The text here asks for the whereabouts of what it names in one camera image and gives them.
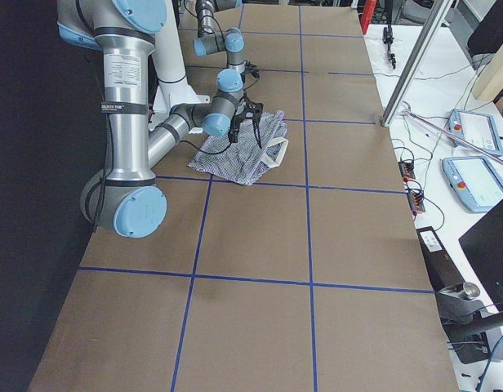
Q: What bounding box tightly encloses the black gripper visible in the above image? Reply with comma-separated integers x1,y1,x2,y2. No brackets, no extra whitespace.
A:
228,93,263,148
242,60,259,80

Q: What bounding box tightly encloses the navy white striped polo shirt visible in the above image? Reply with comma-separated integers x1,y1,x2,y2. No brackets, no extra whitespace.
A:
188,110,288,185

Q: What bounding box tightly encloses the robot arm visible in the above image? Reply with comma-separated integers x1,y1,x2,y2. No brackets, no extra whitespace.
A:
193,0,260,82
57,1,262,238

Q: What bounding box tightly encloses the black clamp tool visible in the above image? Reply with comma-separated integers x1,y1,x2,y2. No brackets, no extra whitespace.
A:
382,0,396,69

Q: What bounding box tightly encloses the black orange terminal strip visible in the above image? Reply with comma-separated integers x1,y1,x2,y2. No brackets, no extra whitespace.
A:
398,160,425,216

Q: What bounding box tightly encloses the upper blue teach pendant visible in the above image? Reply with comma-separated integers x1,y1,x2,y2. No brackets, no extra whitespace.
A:
448,109,503,157

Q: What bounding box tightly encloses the blue teach pendant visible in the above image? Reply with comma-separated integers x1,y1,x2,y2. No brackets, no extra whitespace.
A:
448,109,503,157
441,155,503,213

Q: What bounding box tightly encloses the lower blue teach pendant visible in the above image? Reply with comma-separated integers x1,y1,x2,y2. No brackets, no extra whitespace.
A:
441,155,503,213

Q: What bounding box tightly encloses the black monitor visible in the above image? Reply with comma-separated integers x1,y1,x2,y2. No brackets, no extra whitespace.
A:
459,199,503,303

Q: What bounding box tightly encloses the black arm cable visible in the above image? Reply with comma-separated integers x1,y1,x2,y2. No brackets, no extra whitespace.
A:
94,81,236,234

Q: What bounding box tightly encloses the aluminium frame post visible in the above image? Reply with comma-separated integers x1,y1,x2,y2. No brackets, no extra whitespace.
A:
381,0,452,127

